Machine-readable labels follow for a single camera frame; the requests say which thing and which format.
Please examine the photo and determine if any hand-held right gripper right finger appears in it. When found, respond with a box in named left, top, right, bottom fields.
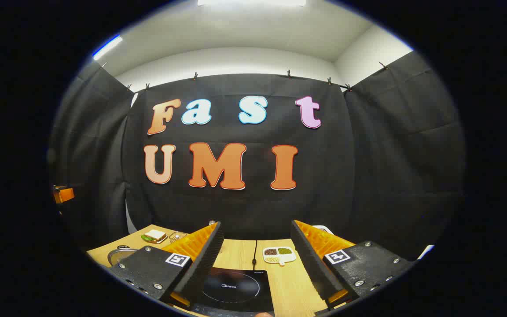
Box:
left=290, top=220, right=415, bottom=314

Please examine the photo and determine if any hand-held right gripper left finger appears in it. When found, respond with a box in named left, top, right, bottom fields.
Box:
left=108, top=221, right=224, bottom=309

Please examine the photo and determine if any black induction cooktop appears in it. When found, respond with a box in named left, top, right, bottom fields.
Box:
left=191, top=267, right=275, bottom=317

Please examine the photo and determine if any steel pot with black handles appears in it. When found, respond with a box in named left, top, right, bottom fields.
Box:
left=107, top=246, right=139, bottom=266

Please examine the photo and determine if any white divided dish of beans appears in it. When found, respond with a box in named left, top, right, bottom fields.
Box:
left=262, top=246, right=297, bottom=266

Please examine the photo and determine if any sandwich with lettuce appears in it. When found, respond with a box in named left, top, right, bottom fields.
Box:
left=141, top=229, right=168, bottom=244

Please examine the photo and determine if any black backdrop cloth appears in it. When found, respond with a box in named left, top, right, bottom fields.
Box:
left=49, top=51, right=465, bottom=260

